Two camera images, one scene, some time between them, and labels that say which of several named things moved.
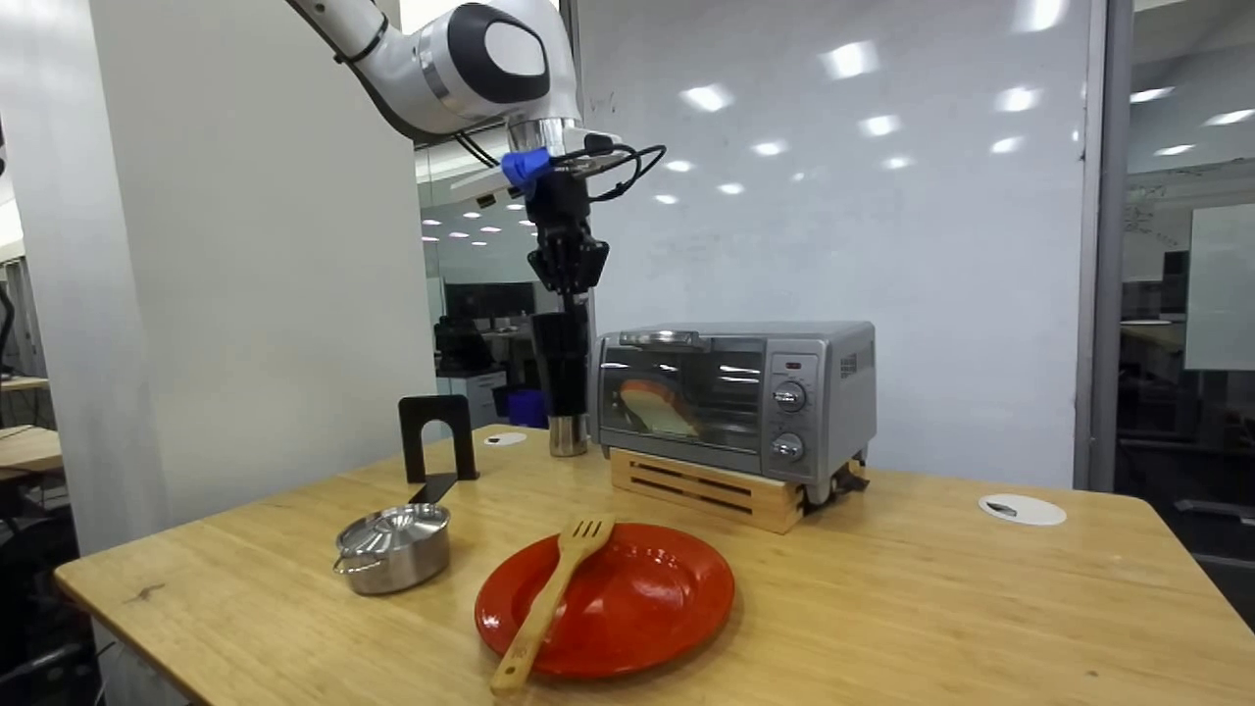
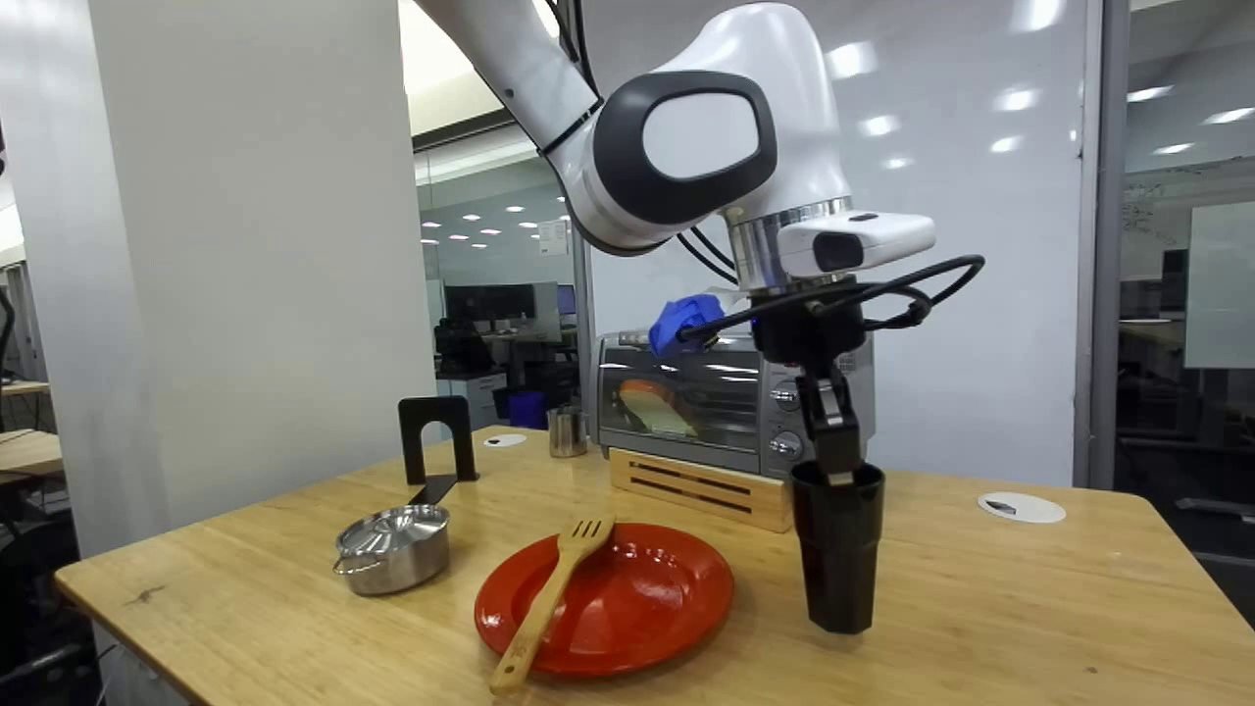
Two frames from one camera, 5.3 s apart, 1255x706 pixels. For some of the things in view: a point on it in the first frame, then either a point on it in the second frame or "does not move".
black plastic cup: x=564 y=361 to x=835 y=517
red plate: x=641 y=599 does not move
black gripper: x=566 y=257 to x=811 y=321
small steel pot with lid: x=394 y=552 does not move
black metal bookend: x=420 y=408 does not move
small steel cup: x=566 y=437 does not move
